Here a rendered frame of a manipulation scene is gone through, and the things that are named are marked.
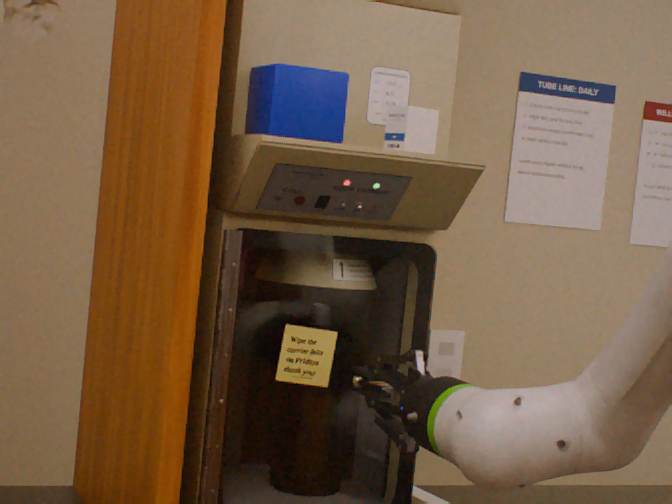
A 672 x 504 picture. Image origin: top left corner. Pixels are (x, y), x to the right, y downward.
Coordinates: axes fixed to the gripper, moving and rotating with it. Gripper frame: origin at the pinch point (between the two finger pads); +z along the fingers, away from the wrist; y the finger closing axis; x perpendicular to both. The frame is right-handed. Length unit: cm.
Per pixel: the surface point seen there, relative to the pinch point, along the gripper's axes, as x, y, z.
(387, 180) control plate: 1.8, 27.1, -3.2
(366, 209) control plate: 2.6, 23.0, 0.9
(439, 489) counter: -35, -26, 43
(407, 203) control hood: -2.8, 24.3, -0.2
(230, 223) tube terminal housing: 19.9, 19.6, 5.5
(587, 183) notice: -63, 31, 49
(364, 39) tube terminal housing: 3.2, 45.8, 5.5
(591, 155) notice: -64, 36, 49
